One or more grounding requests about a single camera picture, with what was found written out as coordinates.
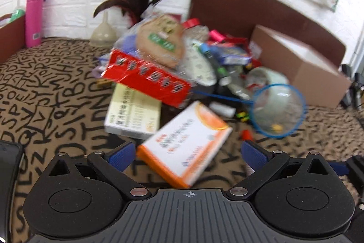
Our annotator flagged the clear printed tape roll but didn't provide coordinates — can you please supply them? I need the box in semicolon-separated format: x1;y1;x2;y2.
245;66;290;90

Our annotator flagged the blue card box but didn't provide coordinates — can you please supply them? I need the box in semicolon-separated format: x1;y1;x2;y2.
218;46;253;66

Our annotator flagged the blue hand net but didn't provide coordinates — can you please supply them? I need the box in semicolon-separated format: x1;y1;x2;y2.
193;83;308;138

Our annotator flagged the translucent funnel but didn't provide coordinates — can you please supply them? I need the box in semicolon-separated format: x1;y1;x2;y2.
90;11;118;48

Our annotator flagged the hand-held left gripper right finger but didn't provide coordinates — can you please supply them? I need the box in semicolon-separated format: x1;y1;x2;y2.
225;140;333;201

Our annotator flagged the small white bottle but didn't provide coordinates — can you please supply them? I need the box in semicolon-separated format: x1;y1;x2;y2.
209;102;237;119

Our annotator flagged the green packet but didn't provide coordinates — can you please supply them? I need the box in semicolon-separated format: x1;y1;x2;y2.
10;8;26;23

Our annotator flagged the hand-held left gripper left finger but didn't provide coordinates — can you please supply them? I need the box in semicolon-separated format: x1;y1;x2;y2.
45;141;151;202

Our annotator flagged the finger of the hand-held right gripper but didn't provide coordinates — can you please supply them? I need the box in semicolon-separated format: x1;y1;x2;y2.
329;155;364;198

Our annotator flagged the black flat case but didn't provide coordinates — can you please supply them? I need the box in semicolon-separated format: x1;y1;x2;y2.
0;140;24;241

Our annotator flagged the orange white medicine box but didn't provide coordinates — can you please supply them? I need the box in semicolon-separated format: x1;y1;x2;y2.
136;100;233;189

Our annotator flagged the yellow medicine box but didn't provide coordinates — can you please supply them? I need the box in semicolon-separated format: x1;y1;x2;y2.
104;83;163;140

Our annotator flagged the pink cardboard box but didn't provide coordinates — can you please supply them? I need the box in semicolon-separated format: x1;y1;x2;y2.
248;24;353;108

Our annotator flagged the pink highlighter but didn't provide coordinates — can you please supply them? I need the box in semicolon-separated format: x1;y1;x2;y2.
209;29;226;43

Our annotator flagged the brown wooden headboard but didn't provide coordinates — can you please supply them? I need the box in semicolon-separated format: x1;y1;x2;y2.
189;0;347;67

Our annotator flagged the insole package with red label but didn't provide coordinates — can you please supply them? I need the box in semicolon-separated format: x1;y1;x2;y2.
101;15;194;109

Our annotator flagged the brown box at left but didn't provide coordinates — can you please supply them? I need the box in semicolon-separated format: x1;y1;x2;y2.
0;13;26;65

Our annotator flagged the pink thermos bottle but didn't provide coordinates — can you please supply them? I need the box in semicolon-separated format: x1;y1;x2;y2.
25;0;46;48

